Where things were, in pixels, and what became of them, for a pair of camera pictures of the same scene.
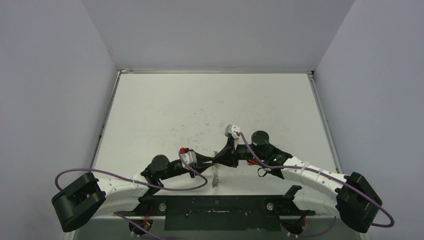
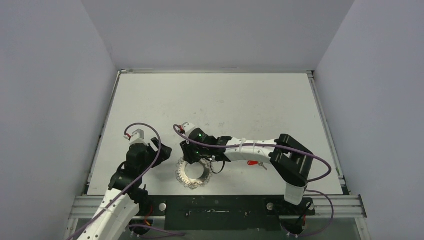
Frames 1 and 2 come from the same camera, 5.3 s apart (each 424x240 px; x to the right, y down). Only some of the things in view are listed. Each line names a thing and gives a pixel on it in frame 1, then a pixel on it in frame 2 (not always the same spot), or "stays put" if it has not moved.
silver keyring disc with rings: [215, 174] -> [190, 183]
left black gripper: [202, 159] -> [164, 155]
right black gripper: [234, 152] -> [191, 151]
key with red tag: [251, 162] stays put
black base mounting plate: [218, 213] stays put
